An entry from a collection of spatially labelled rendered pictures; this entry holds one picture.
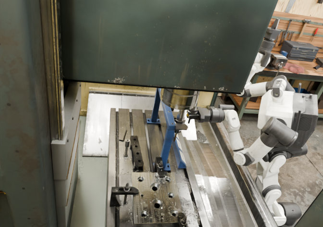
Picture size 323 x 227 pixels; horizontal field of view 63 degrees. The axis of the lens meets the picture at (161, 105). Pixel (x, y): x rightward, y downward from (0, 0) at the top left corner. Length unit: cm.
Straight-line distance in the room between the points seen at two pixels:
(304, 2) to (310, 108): 284
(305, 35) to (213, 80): 356
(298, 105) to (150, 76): 100
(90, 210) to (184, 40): 120
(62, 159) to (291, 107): 122
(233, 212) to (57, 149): 118
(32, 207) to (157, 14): 73
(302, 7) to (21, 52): 401
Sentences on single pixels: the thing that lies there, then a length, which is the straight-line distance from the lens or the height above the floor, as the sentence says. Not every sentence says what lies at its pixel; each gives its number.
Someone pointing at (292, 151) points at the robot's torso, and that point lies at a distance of 192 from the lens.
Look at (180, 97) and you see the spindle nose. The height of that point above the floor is 153.
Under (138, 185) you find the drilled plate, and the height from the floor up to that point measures 99.
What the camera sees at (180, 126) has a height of 122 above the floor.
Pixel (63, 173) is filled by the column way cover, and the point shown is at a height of 127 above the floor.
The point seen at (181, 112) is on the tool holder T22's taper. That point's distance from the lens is 141.
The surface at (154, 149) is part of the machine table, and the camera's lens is 171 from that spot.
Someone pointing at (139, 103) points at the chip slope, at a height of 83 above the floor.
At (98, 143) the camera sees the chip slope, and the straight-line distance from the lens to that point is 205.
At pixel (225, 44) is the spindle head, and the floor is 178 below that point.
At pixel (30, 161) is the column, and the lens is 85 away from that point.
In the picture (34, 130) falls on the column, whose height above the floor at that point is 156.
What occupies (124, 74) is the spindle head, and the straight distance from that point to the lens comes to 90.
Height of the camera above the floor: 205
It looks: 33 degrees down
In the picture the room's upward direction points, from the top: 11 degrees clockwise
